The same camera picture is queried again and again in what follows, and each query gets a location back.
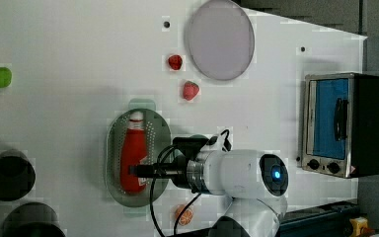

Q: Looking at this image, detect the pink toy strawberry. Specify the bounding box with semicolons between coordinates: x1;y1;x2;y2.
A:
183;81;199;101

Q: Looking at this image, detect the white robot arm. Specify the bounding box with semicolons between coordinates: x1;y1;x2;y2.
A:
128;135;288;237

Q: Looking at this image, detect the green toy fruit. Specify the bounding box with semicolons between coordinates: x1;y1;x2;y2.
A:
0;67;12;88

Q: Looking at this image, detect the green plastic strainer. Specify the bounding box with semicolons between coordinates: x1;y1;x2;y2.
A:
105;99;172;216

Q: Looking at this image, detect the toy orange slice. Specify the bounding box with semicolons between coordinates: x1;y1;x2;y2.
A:
175;204;193;226

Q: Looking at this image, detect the grey round plate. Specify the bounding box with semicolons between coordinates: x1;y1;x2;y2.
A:
187;0;255;80

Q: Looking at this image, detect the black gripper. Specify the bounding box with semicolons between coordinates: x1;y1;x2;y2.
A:
128;137;208;190

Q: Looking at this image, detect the green plastic mug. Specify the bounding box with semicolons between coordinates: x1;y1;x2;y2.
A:
189;134;209;140

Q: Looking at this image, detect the black cylinder upper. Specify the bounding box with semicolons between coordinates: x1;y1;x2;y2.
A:
0;150;36;201

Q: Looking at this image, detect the yellow red emergency button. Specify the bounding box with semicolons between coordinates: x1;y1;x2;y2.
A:
349;217;375;237

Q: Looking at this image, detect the blue metal frame rail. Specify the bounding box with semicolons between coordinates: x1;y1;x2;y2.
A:
169;201;360;237

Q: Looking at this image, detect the black cylinder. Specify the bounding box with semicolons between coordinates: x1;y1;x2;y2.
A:
2;202;66;237
0;150;36;201

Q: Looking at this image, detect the red ketchup bottle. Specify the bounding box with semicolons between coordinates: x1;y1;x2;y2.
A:
119;111;147;195

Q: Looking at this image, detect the black cylinder lower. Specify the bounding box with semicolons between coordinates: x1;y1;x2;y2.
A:
2;202;66;237

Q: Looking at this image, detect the dark red toy strawberry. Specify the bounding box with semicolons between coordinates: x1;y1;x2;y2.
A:
168;54;183;70

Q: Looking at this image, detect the silver black toaster oven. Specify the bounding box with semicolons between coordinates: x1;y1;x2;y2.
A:
301;73;379;179

